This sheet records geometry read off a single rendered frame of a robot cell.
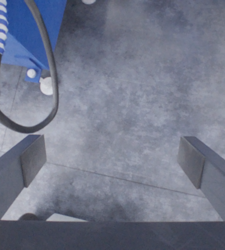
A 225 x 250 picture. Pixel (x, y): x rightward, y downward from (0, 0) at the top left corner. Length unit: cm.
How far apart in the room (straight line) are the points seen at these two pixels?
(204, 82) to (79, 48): 71
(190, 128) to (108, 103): 45
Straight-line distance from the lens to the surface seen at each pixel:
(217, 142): 102
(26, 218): 101
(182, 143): 16
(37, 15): 59
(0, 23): 51
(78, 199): 100
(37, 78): 91
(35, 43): 81
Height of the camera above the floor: 92
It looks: 81 degrees down
